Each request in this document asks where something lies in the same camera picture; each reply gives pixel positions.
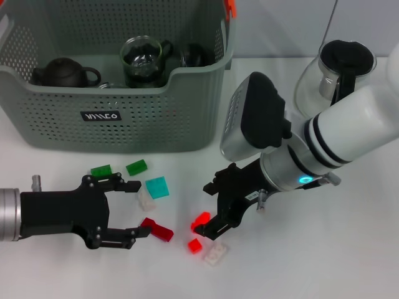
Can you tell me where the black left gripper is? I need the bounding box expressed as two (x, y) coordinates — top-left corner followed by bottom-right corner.
(20, 173), (153, 250)

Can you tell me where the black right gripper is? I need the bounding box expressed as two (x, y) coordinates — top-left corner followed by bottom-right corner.
(193, 158), (272, 241)

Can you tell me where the red sloped toy brick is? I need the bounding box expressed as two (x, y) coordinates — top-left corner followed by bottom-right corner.
(190, 211), (210, 233)

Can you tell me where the dark red long brick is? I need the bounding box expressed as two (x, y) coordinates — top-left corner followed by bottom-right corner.
(140, 217), (175, 243)

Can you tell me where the glass teacup with black holder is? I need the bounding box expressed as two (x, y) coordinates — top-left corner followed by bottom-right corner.
(179, 43), (210, 69)
(124, 73), (168, 90)
(120, 36), (174, 75)
(99, 81), (126, 90)

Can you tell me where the grey perforated plastic storage bin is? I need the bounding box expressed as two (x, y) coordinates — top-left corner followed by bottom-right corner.
(0, 0), (237, 153)

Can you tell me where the white studded toy brick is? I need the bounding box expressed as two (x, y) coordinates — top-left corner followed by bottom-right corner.
(138, 190), (156, 212)

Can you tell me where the cyan sloped toy brick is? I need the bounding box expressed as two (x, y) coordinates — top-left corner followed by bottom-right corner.
(145, 176), (171, 200)

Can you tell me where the small red cube brick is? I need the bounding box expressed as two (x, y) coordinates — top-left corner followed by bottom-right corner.
(187, 238), (203, 255)

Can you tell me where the green toy brick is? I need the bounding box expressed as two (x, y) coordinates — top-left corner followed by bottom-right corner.
(90, 164), (113, 178)
(125, 159), (148, 177)

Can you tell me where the white flat toy plate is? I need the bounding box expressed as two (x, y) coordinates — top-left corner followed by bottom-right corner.
(202, 242), (229, 267)

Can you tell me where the dark clay teapot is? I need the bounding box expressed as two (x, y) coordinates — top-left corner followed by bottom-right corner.
(31, 57), (103, 88)

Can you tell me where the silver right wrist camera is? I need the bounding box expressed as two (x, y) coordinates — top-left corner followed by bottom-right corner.
(219, 71), (292, 161)

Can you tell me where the right arm cable with plug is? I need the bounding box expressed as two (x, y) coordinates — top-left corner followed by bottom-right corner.
(257, 173), (342, 212)

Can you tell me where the glass teapot with black handle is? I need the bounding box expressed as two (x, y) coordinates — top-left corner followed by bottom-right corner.
(294, 39), (378, 116)

